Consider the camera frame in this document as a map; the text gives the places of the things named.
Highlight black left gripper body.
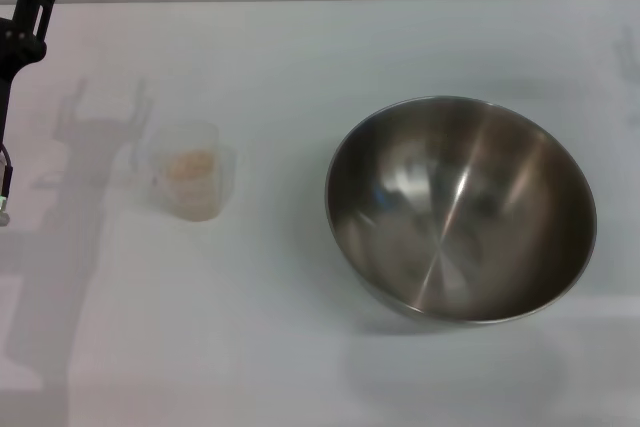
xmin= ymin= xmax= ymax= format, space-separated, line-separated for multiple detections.
xmin=0 ymin=16 xmax=49 ymax=144

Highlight clear plastic measuring cup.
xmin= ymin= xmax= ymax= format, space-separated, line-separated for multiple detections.
xmin=135 ymin=120 xmax=239 ymax=222

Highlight stainless steel mixing bowl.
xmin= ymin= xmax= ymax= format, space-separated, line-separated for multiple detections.
xmin=324 ymin=95 xmax=599 ymax=323

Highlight rice grains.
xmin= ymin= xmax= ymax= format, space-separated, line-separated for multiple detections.
xmin=167 ymin=149 xmax=217 ymax=184

